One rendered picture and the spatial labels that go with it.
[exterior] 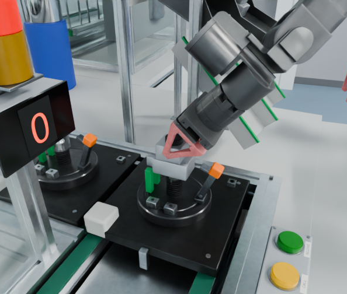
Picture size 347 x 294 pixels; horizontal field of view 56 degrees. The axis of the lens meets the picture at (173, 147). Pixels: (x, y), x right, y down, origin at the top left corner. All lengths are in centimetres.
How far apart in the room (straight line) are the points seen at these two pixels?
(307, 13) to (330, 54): 360
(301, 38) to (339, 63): 366
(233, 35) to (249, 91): 8
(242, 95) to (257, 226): 27
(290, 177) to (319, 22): 53
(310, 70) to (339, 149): 303
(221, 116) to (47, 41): 101
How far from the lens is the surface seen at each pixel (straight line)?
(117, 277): 59
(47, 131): 43
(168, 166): 56
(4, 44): 38
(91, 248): 60
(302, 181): 93
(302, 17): 47
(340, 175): 99
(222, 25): 46
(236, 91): 46
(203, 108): 49
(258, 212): 65
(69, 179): 68
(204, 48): 45
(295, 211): 82
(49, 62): 141
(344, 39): 405
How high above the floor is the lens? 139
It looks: 32 degrees down
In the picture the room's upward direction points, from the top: straight up
